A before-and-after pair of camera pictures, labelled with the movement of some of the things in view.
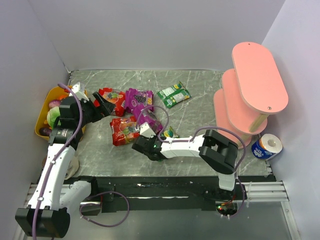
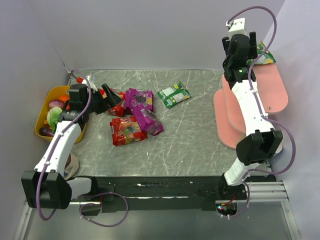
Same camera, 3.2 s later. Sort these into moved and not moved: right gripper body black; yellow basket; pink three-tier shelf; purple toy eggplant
Moved: right gripper body black
Not moved: yellow basket; pink three-tier shelf; purple toy eggplant
